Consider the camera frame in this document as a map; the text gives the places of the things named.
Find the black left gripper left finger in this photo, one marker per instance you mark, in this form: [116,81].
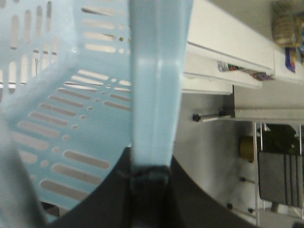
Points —
[108,206]

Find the white store shelving unit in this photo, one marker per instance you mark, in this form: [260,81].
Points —
[230,48]

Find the white rolling rack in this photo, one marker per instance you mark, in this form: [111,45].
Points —
[223,163]

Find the clear cookie box yellow label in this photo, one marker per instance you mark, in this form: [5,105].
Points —
[288,22]

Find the blue chip bag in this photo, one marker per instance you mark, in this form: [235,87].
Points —
[290,58]

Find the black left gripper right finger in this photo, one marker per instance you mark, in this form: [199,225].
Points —
[188,206]

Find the light blue plastic basket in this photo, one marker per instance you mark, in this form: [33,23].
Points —
[80,81]

